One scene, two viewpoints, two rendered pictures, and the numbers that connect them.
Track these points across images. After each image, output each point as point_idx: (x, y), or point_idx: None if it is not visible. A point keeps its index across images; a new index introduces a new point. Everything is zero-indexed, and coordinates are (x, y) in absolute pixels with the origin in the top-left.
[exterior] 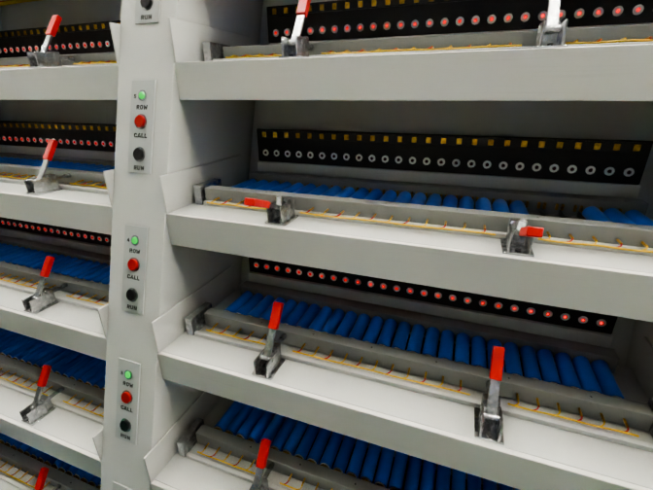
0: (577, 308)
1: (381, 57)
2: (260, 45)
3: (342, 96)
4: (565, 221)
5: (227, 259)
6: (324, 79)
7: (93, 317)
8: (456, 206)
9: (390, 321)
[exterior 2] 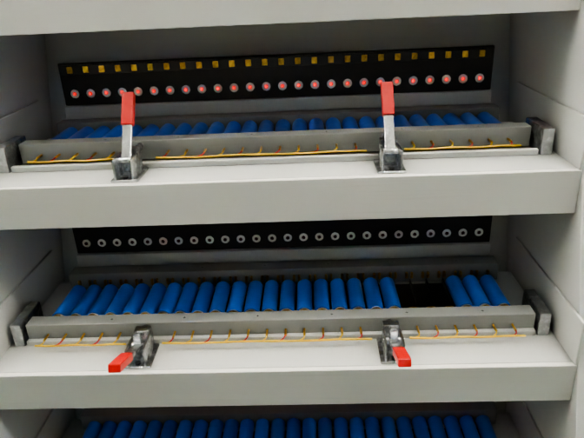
0: (451, 401)
1: (233, 184)
2: (72, 142)
3: (195, 221)
4: (429, 314)
5: None
6: (170, 205)
7: None
8: (328, 297)
9: (277, 421)
